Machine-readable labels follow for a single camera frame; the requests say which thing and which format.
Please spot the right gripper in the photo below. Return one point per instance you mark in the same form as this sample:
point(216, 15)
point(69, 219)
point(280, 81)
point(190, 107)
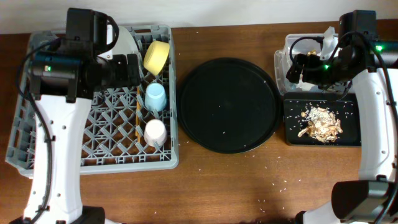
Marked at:
point(311, 62)

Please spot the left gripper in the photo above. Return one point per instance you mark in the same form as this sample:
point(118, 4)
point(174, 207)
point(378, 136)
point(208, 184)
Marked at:
point(123, 79)

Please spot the grey plate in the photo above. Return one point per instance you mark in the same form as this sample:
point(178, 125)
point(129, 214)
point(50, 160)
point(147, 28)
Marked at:
point(125, 45)

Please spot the wooden chopstick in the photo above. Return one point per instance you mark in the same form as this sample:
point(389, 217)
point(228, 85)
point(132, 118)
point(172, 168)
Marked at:
point(137, 124)
point(138, 94)

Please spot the yellow bowl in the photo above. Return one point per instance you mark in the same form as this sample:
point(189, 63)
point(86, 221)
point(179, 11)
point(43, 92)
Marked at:
point(156, 56)

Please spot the blue plastic cup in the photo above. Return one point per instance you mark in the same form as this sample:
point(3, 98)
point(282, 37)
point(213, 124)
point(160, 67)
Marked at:
point(155, 98)

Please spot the food scraps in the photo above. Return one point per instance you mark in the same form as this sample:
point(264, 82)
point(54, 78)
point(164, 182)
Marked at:
point(322, 125)

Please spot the pink plastic cup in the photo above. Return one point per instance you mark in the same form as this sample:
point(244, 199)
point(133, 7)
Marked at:
point(155, 133)

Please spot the white napkin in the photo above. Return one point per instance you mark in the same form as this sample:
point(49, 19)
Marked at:
point(323, 49)

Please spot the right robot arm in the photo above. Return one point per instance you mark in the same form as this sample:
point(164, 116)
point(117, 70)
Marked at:
point(355, 57)

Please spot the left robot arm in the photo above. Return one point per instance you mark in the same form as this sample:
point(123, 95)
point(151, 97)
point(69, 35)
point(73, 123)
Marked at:
point(64, 75)

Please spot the clear plastic bin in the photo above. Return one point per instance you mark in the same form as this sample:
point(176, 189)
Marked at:
point(282, 64)

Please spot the black rectangular tray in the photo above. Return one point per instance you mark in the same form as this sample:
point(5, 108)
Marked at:
point(346, 110)

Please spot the round black tray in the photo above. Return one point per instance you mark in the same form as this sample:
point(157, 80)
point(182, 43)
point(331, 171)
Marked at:
point(229, 105)

